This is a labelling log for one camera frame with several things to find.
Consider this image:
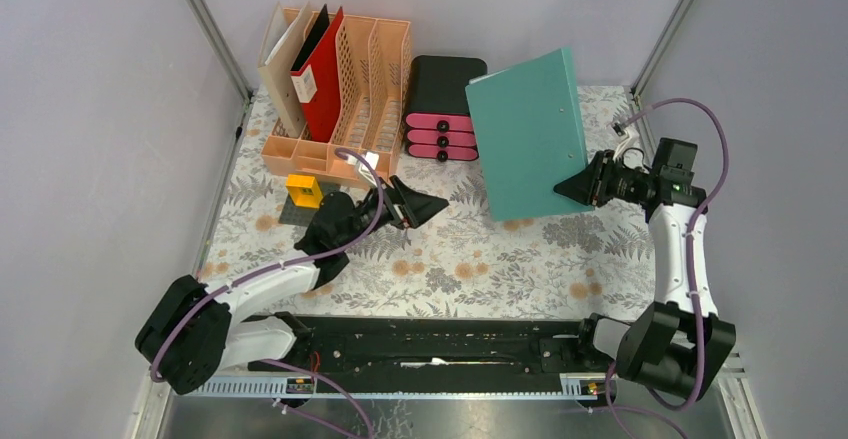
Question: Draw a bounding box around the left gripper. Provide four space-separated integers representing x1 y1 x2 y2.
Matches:
337 175 447 250

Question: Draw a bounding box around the pink drawer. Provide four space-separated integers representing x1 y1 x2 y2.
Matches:
406 143 479 162
406 129 477 147
404 113 473 133

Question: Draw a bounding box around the teal folder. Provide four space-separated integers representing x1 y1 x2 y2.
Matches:
465 48 589 222

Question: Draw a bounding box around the pink top drawer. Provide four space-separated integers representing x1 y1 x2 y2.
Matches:
404 113 473 133

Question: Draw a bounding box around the black drawer cabinet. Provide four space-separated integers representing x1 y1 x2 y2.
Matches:
404 55 488 116

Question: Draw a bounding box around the red folder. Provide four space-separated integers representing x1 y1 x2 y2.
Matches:
290 5 345 143

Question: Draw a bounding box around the beige cardboard sheet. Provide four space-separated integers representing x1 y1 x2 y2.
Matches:
257 2 315 138

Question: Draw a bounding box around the pink bottom drawer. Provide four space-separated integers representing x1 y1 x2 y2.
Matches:
406 143 479 162

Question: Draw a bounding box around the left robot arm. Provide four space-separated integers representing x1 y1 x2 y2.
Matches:
134 176 449 394

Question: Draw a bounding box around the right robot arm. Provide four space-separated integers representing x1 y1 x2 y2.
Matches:
553 138 736 403

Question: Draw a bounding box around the floral table mat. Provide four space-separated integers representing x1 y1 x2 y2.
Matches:
198 89 655 321

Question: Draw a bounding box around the yellow plastic block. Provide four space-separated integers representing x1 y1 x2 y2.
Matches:
285 174 323 209

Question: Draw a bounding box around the gray building baseplate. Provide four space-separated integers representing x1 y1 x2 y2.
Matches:
278 197 319 227

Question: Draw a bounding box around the peach plastic file organizer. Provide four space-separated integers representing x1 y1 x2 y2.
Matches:
261 12 412 188

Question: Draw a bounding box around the black mounting rail base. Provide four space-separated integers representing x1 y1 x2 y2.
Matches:
182 314 670 396

